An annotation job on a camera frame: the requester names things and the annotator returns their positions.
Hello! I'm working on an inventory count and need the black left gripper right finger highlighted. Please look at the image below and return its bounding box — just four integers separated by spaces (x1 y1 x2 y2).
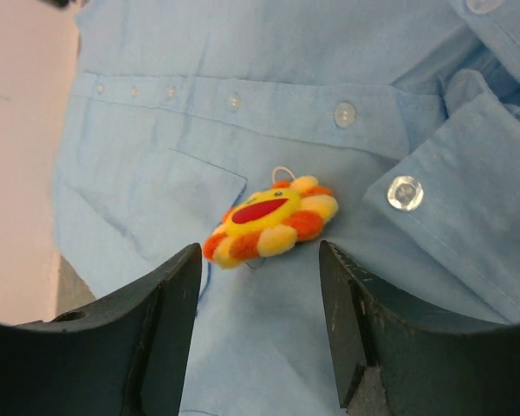
319 242 520 415

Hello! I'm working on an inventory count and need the light blue button shirt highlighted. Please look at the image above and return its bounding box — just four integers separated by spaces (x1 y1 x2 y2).
51 0 520 416

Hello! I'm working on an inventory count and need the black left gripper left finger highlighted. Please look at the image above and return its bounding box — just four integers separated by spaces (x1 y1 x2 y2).
0 244 202 415

